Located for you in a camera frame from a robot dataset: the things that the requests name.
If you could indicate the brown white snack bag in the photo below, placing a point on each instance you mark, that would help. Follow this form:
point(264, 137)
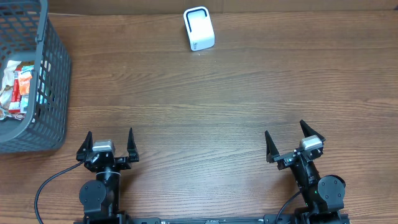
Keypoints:
point(6, 91)

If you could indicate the grey plastic mesh basket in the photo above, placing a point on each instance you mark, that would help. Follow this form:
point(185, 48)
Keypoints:
point(27, 35)

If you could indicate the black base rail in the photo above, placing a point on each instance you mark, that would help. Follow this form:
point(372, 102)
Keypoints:
point(205, 221)

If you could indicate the white barcode scanner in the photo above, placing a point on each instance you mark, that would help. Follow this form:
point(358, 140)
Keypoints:
point(199, 28)

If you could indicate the red snack stick packet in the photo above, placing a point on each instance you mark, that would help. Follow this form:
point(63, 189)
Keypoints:
point(15, 104)

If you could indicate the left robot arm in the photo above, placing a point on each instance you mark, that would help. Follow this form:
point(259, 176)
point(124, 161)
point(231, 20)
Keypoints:
point(101, 197)

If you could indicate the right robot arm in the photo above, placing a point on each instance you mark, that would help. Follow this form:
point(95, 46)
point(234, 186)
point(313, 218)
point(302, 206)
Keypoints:
point(319, 199)

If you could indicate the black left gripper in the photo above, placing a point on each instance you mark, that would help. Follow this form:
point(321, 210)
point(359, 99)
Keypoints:
point(125, 161)

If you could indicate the orange Kleenex tissue pack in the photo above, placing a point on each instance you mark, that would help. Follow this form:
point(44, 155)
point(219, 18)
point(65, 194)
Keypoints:
point(24, 78)

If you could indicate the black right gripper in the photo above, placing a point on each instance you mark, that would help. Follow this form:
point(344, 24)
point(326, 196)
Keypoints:
point(285, 159)

